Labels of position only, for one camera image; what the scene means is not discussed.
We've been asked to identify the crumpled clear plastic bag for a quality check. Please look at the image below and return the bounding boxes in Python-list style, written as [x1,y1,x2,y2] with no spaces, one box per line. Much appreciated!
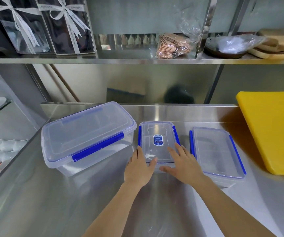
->
[216,34,266,54]

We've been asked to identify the clear bag of brown packets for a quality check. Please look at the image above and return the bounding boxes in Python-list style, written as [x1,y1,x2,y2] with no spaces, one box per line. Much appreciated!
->
[156,4,205,59]

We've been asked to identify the row of white cups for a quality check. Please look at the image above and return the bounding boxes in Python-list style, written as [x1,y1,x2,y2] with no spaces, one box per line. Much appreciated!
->
[0,138,29,166]

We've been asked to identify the person's left hand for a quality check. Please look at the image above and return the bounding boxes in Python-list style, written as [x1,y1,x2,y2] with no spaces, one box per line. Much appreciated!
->
[124,146,159,188]

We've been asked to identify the person's right hand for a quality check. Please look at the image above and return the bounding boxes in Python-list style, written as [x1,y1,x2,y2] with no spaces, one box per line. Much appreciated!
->
[159,144,206,185]

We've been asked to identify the clear gift box white ribbon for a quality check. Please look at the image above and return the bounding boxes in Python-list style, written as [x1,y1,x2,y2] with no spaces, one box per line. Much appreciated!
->
[35,0,96,55]
[0,0,52,55]

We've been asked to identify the shallow clear container blue clips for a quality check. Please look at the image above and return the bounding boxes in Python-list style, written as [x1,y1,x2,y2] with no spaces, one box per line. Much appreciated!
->
[189,127,247,188]

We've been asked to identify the labelled clear container blue clips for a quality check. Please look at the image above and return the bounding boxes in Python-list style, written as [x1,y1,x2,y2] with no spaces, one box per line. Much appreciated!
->
[138,121,182,173]

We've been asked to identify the yellow cutting board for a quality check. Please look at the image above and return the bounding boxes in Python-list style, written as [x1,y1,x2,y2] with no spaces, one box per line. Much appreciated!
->
[235,91,284,176]

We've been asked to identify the large clear container blue clips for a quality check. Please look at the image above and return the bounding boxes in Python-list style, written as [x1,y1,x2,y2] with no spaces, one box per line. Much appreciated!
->
[41,102,137,177]

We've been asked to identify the stainless steel shelf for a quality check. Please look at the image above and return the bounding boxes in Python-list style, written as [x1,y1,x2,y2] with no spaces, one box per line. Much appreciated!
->
[0,0,284,65]

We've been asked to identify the person's right forearm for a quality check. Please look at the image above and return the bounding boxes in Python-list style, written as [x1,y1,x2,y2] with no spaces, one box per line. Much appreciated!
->
[185,179,266,237]

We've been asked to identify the person's left forearm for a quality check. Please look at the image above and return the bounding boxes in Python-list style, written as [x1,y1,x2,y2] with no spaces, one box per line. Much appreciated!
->
[81,181,145,237]

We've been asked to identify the pale wooden board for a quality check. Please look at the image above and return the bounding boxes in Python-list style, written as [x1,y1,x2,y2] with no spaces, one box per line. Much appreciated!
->
[256,29,284,44]

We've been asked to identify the dark brown wooden board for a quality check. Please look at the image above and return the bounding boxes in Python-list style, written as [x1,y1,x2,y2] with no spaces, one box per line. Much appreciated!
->
[255,38,284,55]

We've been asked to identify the dark bowl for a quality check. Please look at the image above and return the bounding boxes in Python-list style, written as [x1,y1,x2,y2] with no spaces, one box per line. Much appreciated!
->
[204,37,246,59]

